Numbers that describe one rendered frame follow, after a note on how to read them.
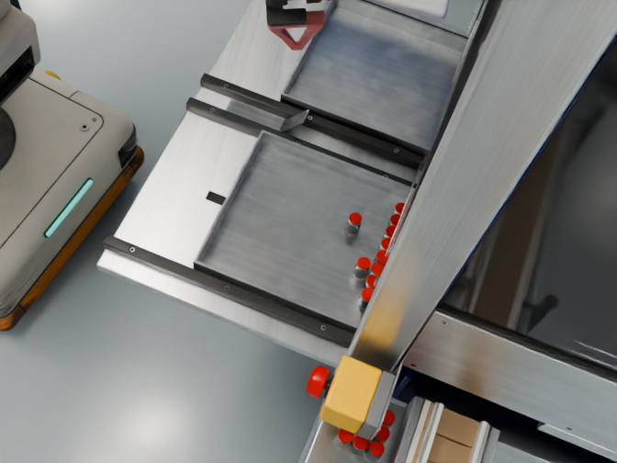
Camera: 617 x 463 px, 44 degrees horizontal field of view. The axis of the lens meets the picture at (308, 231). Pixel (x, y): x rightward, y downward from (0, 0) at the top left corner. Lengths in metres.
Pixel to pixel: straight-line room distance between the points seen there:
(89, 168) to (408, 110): 0.94
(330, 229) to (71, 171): 0.94
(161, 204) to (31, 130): 0.90
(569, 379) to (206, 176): 0.66
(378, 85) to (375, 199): 0.23
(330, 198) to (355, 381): 0.38
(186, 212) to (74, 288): 0.98
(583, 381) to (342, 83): 0.71
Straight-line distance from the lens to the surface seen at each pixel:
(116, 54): 2.56
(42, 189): 1.98
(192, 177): 1.24
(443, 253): 0.71
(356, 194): 1.24
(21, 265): 1.93
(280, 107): 1.30
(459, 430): 1.08
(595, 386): 0.88
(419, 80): 1.40
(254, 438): 1.99
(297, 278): 1.16
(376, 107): 1.34
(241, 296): 1.13
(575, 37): 0.48
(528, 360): 0.87
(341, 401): 0.95
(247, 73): 1.37
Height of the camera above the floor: 1.94
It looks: 62 degrees down
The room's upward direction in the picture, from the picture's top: 12 degrees clockwise
